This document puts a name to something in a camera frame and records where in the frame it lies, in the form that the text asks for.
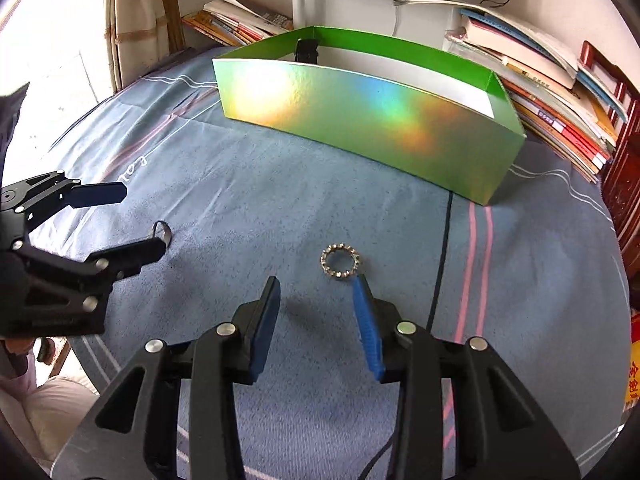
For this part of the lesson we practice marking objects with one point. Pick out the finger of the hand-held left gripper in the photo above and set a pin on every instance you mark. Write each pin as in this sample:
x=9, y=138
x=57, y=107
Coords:
x=142, y=252
x=100, y=194

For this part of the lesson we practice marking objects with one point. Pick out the stack of large books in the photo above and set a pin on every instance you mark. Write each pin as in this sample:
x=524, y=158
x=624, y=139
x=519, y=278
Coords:
x=540, y=75

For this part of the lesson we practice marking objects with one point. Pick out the wooden pole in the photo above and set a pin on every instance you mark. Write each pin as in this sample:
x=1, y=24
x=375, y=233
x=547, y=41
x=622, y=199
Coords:
x=170, y=10

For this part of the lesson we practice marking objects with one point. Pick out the yellow red paper packet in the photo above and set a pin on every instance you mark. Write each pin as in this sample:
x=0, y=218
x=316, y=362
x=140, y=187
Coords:
x=633, y=382

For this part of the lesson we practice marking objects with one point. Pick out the black watch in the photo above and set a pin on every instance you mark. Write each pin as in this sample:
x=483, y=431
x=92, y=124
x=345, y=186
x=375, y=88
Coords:
x=306, y=52

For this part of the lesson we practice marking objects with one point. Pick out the person's left forearm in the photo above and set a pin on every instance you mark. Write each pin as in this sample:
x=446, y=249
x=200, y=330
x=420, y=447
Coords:
x=17, y=370

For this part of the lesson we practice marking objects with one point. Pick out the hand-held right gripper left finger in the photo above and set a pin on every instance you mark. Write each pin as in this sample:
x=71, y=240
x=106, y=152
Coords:
x=265, y=330

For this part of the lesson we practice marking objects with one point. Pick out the beige curtain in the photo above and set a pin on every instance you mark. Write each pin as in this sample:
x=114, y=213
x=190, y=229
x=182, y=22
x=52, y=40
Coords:
x=135, y=10

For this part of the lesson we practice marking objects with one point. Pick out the blue striped blanket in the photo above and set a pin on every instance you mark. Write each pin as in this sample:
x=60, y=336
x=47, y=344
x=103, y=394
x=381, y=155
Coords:
x=300, y=200

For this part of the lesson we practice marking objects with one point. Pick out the person's white pants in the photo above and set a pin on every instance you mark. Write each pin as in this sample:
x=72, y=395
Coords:
x=55, y=410

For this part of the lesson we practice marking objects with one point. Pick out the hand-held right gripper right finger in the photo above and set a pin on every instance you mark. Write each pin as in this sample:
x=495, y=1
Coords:
x=367, y=335

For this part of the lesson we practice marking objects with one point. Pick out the stack of colourful books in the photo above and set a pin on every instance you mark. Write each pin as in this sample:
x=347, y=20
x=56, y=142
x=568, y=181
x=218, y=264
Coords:
x=235, y=20

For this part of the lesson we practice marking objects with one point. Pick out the dark red wooden cabinet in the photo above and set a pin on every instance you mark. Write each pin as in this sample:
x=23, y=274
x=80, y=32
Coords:
x=625, y=170

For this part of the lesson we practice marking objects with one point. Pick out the green holographic box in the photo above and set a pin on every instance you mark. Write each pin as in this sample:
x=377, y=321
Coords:
x=350, y=110

